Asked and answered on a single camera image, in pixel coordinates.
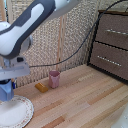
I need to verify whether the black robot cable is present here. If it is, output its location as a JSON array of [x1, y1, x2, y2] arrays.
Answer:
[[29, 0, 128, 69]]

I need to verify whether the wicker folding screen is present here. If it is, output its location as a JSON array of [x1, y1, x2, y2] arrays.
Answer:
[[0, 0, 128, 94]]

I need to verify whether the brown drawer cabinet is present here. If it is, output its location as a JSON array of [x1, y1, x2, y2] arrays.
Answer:
[[87, 9, 128, 83]]

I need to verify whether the silver drawer handle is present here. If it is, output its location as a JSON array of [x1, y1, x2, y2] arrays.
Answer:
[[105, 28, 128, 36], [96, 55, 123, 68]]

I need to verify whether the yellow rectangular block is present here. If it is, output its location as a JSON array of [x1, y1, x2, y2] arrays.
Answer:
[[34, 82, 49, 94]]

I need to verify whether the bright blue vase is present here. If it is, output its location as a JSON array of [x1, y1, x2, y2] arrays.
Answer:
[[0, 80, 15, 103]]

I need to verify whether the pink cup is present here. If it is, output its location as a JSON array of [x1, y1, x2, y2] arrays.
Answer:
[[48, 69, 62, 89]]

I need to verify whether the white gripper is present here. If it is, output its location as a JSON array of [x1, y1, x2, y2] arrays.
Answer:
[[0, 56, 31, 91]]

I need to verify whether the white plate with patterned rim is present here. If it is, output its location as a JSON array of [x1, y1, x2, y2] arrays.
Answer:
[[0, 95, 35, 128]]

